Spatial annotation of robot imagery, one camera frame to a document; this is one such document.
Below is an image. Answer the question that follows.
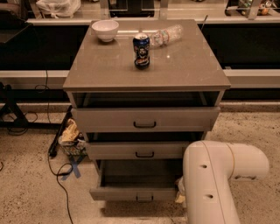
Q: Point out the grey drawer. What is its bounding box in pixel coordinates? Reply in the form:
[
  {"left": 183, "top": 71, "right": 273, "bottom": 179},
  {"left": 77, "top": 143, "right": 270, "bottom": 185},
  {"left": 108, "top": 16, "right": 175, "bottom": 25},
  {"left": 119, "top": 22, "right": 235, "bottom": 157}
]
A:
[
  {"left": 72, "top": 107, "right": 220, "bottom": 133},
  {"left": 86, "top": 142, "right": 189, "bottom": 160},
  {"left": 90, "top": 159, "right": 183, "bottom": 202}
]

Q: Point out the black power strip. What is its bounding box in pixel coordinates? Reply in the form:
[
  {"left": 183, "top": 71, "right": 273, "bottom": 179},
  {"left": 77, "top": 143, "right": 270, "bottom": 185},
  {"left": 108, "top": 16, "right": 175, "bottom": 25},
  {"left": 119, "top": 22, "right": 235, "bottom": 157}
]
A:
[{"left": 48, "top": 106, "right": 72, "bottom": 158}]

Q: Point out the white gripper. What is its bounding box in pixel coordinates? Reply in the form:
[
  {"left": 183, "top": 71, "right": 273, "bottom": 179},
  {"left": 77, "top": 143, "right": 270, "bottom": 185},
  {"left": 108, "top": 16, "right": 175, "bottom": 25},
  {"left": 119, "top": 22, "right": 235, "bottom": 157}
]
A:
[{"left": 175, "top": 178, "right": 186, "bottom": 204}]

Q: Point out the grey bottom drawer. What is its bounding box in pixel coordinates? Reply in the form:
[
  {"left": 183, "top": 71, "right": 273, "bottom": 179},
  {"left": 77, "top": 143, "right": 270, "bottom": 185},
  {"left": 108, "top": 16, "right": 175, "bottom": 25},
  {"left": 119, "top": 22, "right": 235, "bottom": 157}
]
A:
[{"left": 90, "top": 159, "right": 183, "bottom": 202}]

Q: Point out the blue soda can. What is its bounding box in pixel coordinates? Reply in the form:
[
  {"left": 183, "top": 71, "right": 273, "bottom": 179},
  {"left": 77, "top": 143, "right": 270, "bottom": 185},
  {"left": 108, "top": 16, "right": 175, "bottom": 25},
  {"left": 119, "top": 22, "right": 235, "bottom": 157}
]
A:
[{"left": 133, "top": 32, "right": 150, "bottom": 69}]

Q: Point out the white plastic bag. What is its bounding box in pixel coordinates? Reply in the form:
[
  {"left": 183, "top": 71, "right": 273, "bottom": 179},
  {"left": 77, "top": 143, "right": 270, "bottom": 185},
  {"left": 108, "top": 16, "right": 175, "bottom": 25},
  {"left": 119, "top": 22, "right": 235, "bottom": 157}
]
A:
[{"left": 36, "top": 0, "right": 81, "bottom": 18}]

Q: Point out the black floor cable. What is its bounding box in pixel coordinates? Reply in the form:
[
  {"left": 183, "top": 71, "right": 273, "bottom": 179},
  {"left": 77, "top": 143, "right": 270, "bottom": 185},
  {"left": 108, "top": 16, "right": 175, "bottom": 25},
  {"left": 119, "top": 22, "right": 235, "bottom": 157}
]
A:
[{"left": 46, "top": 69, "right": 74, "bottom": 224}]

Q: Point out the grey drawer cabinet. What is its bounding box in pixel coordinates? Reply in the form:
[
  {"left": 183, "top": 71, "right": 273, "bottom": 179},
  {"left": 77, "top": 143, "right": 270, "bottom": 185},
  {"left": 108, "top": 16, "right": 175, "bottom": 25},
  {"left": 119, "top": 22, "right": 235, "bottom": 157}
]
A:
[{"left": 63, "top": 20, "right": 230, "bottom": 160}]

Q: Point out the grey middle drawer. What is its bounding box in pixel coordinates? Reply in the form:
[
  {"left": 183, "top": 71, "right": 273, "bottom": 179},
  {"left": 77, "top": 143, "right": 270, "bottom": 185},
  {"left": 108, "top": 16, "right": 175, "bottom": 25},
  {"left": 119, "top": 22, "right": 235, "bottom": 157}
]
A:
[{"left": 86, "top": 142, "right": 189, "bottom": 160}]

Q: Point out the clear plastic bottle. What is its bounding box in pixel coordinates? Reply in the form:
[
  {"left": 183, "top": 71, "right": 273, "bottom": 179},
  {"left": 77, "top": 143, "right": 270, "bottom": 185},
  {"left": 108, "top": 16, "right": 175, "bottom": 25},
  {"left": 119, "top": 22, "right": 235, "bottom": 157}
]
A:
[{"left": 150, "top": 24, "right": 184, "bottom": 47}]

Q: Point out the black stand leg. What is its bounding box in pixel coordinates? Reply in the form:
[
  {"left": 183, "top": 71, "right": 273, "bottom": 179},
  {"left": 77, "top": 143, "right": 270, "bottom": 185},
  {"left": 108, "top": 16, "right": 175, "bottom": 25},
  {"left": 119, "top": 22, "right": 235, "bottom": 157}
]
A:
[{"left": 0, "top": 82, "right": 61, "bottom": 130}]

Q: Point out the grey top drawer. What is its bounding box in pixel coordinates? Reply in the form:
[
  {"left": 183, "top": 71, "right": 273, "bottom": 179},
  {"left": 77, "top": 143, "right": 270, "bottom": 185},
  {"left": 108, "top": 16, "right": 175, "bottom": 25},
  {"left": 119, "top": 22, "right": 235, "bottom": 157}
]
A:
[{"left": 72, "top": 107, "right": 220, "bottom": 133}]

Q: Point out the snack bag basket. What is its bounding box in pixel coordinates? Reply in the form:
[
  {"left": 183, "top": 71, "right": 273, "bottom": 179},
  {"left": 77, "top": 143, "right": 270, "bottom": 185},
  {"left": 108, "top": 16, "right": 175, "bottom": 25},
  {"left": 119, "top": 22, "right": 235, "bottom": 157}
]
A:
[{"left": 58, "top": 118, "right": 87, "bottom": 156}]

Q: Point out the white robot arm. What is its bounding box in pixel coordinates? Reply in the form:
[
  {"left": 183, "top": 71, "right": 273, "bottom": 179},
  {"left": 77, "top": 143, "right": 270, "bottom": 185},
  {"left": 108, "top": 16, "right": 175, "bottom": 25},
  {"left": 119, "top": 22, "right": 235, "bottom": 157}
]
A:
[{"left": 179, "top": 140, "right": 270, "bottom": 224}]

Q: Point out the white ceramic bowl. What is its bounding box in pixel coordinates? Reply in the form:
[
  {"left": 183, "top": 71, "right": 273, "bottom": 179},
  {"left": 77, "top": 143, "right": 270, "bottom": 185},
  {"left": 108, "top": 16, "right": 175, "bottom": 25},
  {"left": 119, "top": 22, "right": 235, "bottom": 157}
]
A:
[{"left": 91, "top": 20, "right": 119, "bottom": 42}]

